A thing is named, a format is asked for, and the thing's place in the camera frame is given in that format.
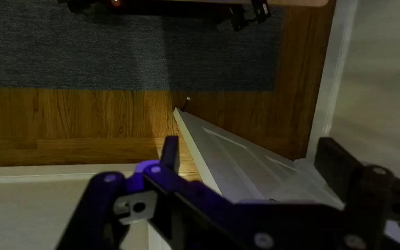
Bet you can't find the gray carpet rug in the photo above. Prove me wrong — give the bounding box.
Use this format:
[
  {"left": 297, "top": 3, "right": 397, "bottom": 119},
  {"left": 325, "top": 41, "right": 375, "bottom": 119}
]
[{"left": 0, "top": 0, "right": 286, "bottom": 94}]

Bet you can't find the small door stop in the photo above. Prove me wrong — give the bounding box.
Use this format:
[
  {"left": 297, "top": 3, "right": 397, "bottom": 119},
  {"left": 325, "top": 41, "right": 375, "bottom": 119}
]
[{"left": 182, "top": 95, "right": 193, "bottom": 113}]

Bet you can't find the white baseboard trim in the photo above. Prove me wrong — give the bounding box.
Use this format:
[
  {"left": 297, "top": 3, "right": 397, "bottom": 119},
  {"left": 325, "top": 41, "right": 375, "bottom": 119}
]
[
  {"left": 0, "top": 163, "right": 161, "bottom": 187},
  {"left": 304, "top": 0, "right": 359, "bottom": 160}
]

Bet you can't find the white panel door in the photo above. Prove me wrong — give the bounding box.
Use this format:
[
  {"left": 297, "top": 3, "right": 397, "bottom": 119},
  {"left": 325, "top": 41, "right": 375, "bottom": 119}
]
[{"left": 171, "top": 108, "right": 346, "bottom": 212}]

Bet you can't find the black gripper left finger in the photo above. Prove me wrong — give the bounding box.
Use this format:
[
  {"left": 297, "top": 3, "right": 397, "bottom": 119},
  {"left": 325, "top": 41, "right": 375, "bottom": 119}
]
[{"left": 55, "top": 135, "right": 197, "bottom": 250}]

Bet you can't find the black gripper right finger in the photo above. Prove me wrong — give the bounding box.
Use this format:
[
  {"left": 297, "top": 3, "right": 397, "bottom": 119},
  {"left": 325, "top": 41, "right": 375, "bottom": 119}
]
[{"left": 314, "top": 137, "right": 400, "bottom": 250}]

